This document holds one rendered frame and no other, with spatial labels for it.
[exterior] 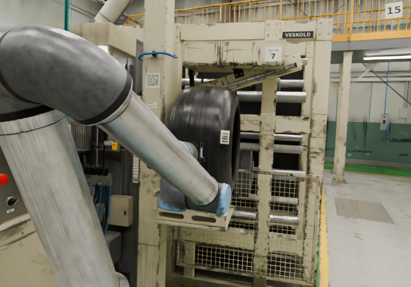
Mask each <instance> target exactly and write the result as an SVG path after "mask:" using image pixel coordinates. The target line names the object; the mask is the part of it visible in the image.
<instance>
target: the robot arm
mask: <svg viewBox="0 0 411 287"><path fill-rule="evenodd" d="M132 86H133V80H132V77H131V75H130V74H129V73H128V71H127V70H126V69H125V68H124V67H123V65H122V64H121V63H120V62H119V61H118V60H116V59H115V58H114V57H113V56H111V55H110V54H109V53H107V52H106V51H105V50H103V49H101V48H100V47H98V46H96V45H95V44H93V43H91V42H89V41H87V40H86V39H84V38H82V37H80V36H78V35H75V34H72V33H71V32H68V31H65V30H61V29H58V28H54V27H52V26H45V25H40V24H29V25H24V26H19V27H17V28H15V29H10V30H6V31H2V32H0V146H1V148H2V151H3V153H4V155H5V158H6V160H7V163H8V165H9V168H10V170H11V172H12V174H13V177H14V180H15V182H16V184H17V187H18V189H19V191H20V193H21V196H22V199H23V201H24V203H25V206H26V208H27V210H28V212H29V215H30V218H31V220H32V222H33V225H34V227H35V230H36V231H37V234H38V237H39V239H40V241H41V244H42V246H43V249H44V251H45V253H46V256H47V258H48V260H49V263H50V265H51V268H52V270H53V272H54V275H55V277H56V280H57V282H58V284H59V287H130V285H129V283H128V280H127V279H126V277H125V276H124V275H122V274H121V273H118V272H116V271H115V268H114V265H113V262H112V259H111V255H110V253H109V250H108V246H107V244H106V240H105V237H104V234H103V231H102V227H101V225H100V221H99V219H98V215H97V212H96V210H95V206H94V202H93V200H92V197H91V193H90V191H89V187H88V184H87V181H86V178H85V175H84V172H83V169H82V166H81V162H80V159H79V157H78V153H77V151H76V147H75V144H74V141H73V138H72V134H71V132H70V128H69V125H68V122H67V119H66V116H65V114H66V115H68V116H69V117H71V118H72V119H73V120H75V121H76V122H77V123H79V124H81V125H85V126H92V125H97V126H98V127H100V128H101V129H102V130H103V131H104V132H106V133H107V134H108V135H109V136H111V137H112V138H114V139H115V140H116V141H117V142H118V143H120V144H121V145H122V146H123V147H125V148H126V149H127V150H129V151H130V152H131V153H132V154H133V155H135V156H136V157H137V158H139V159H140V160H141V161H142V162H144V163H145V164H146V165H147V166H149V167H150V168H152V169H153V170H154V171H155V172H156V173H158V174H159V175H160V176H161V180H160V194H159V196H158V197H159V206H160V207H161V208H162V209H164V210H166V211H173V212H184V211H186V209H192V210H196V211H202V212H208V213H212V214H216V215H224V214H225V213H226V212H227V211H228V209H229V206H230V203H231V188H230V186H229V185H228V184H225V183H223V184H221V183H218V182H217V181H216V180H215V179H214V178H213V177H212V176H211V175H210V174H209V173H208V172H207V171H206V170H205V169H204V168H203V167H202V166H201V165H200V163H201V162H205V158H204V157H202V148H203V143H202V142H195V141H180V140H178V139H177V138H176V137H175V136H174V135H173V134H172V133H171V132H170V131H169V130H168V129H167V128H166V126H165V125H164V124H163V123H162V122H161V121H160V120H159V118H157V117H156V115H154V114H153V112H152V111H151V110H150V109H149V108H148V107H147V106H146V104H145V103H144V102H143V101H142V100H141V99H140V98H139V97H138V96H137V95H136V94H135V93H134V92H133V90H132ZM201 144H202V147H201Z"/></svg>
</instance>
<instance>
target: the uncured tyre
mask: <svg viewBox="0 0 411 287"><path fill-rule="evenodd" d="M166 128H167V129H168V130H169V131H170V132H171V133H172V134H173V135H174V136H175V137H176V138H177V139H178V140H180V141H195V142H202V143H203V148H202V157H204V158H205V162H201V163H200V165H201V166H202V167H203V168H204V169H205V170H206V171H207V172H208V173H209V174H210V175H211V176H212V177H213V178H214V179H215V180H216V181H217V182H218V183H221V184H223V183H225V184H228V185H229V186H230V188H231V193H232V192H233V189H234V186H235V180H236V177H237V170H238V165H239V152H240V107H239V99H238V96H237V95H236V94H235V93H234V92H233V91H232V90H231V89H229V88H226V87H217V86H191V87H188V88H185V89H183V90H182V91H181V92H180V93H179V94H178V95H177V96H176V97H175V99H174V100H173V102H172V104H171V107H170V109H169V113H168V117H167V120H166ZM221 130H227V131H230V134H229V144H220V136H221Z"/></svg>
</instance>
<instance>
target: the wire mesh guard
mask: <svg viewBox="0 0 411 287"><path fill-rule="evenodd" d="M238 172H240V173H246V179H243V180H248V179H247V173H251V176H252V173H255V174H265V182H269V181H266V174H270V180H271V175H275V180H276V175H278V176H280V180H281V176H285V181H286V176H290V183H287V184H291V176H293V177H300V178H301V177H305V181H306V177H308V178H310V186H311V178H316V179H317V183H316V185H315V186H316V199H311V200H315V204H312V205H315V209H313V210H314V214H313V215H314V223H310V224H314V228H312V229H314V230H313V233H312V234H313V242H310V243H313V247H311V248H313V249H312V256H309V257H312V260H311V261H310V262H311V270H309V271H311V275H310V276H311V283H306V282H305V279H304V281H300V279H302V278H300V276H299V280H295V274H294V277H291V278H294V280H292V279H290V273H293V272H290V273H289V279H287V278H285V277H286V276H285V273H284V278H280V277H275V276H276V275H275V274H271V275H275V276H274V277H272V276H268V275H261V274H256V271H255V274H252V273H248V272H247V271H250V270H247V266H246V272H240V271H238V265H239V264H236V265H237V271H236V270H229V268H230V267H227V268H228V269H220V268H216V267H211V266H214V265H210V267H208V266H207V265H209V264H207V263H206V266H203V265H201V266H200V265H196V264H194V260H193V262H191V263H193V264H190V260H189V261H187V262H189V264H188V263H179V257H180V256H179V252H180V251H179V248H181V258H182V246H181V247H180V244H181V243H180V235H182V234H180V231H182V230H180V226H177V251H176V265H177V266H184V267H192V268H197V269H204V270H211V271H215V272H223V273H228V274H235V275H243V276H247V277H254V278H262V279H266V280H274V281H281V282H286V283H293V284H298V285H305V286H314V265H315V255H316V236H317V216H318V206H319V187H320V175H311V174H295V173H280V172H271V171H256V170H240V169H238V170H237V177H238ZM300 185H306V184H300ZM295 189H300V188H294V196H295ZM302 190H307V189H302ZM289 194H290V186H289ZM181 240H182V238H181ZM285 240H286V248H285V249H288V248H287V245H291V249H289V250H293V249H292V241H291V244H287V240H289V239H285ZM297 246H300V245H297V243H296V251H297ZM184 262H185V261H184ZM197 264H198V262H197ZM199 264H202V263H199ZM224 264H225V262H224ZM223 268H225V266H224V267H223ZM261 269H264V268H261ZM259 273H262V272H259ZM279 276H282V275H279Z"/></svg>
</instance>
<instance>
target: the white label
mask: <svg viewBox="0 0 411 287"><path fill-rule="evenodd" d="M229 134H230V131H227V130H221V136H220V144H229Z"/></svg>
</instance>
